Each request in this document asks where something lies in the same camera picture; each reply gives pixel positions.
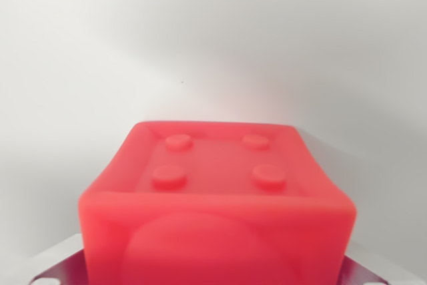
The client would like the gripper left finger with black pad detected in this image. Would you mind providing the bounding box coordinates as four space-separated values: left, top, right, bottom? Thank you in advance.
19 233 88 285

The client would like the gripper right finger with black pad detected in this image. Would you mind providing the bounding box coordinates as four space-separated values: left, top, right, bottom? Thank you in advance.
338 238 411 285

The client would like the red cube with studs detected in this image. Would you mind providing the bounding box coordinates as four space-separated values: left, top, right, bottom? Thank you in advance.
77 120 358 285

